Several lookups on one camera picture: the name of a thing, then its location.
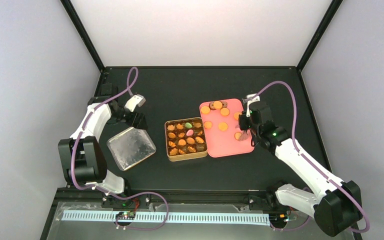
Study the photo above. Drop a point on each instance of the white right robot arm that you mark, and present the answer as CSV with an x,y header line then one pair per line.
x,y
335,205

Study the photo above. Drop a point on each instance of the pink plastic tray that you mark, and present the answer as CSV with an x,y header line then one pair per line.
x,y
225,143

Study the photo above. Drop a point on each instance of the silver tin lid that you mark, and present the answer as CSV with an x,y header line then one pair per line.
x,y
130,147

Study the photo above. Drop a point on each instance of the black enclosure frame post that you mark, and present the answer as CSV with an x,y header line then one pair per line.
x,y
81,30

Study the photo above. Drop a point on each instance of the green round macaron cookie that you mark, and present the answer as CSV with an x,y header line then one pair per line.
x,y
188,125

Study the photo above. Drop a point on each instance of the gold cookie tin box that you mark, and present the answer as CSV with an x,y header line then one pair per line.
x,y
201,148

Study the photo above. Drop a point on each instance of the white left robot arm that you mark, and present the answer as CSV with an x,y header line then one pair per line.
x,y
82,159

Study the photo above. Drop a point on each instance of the round waffle cookie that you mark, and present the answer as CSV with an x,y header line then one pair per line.
x,y
217,105
181,142
205,109
224,111
223,126
208,124

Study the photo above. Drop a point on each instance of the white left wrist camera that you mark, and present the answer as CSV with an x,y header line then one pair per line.
x,y
135,101

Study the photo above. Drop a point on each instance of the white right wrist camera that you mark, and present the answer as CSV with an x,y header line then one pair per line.
x,y
249,99

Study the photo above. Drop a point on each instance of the pink round macaron cookie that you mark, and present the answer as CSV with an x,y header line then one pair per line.
x,y
189,133

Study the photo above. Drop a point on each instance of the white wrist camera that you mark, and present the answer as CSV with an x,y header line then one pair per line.
x,y
249,99
135,101

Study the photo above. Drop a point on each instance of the light blue slotted cable duct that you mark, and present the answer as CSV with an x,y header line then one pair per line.
x,y
258,219

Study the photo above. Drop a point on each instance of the orange flower cookie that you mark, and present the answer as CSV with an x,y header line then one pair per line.
x,y
180,126
171,127

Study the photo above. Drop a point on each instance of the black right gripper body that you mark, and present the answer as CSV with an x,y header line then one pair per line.
x,y
242,126

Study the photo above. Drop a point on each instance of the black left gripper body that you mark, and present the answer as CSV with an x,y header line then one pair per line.
x,y
116,115

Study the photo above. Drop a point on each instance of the chocolate sprinkled donut cookie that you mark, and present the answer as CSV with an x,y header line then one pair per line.
x,y
211,106

